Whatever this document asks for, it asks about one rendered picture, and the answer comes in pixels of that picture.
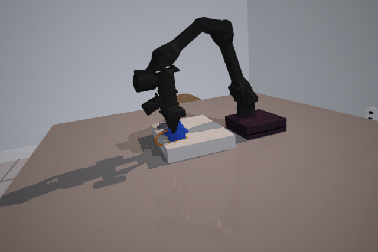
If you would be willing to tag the blue micro servo with orange cable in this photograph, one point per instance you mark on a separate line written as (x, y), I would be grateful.
(178, 135)

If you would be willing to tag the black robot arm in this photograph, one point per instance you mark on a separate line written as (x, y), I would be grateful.
(222, 34)

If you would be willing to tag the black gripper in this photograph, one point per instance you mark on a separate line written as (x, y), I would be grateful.
(172, 112)

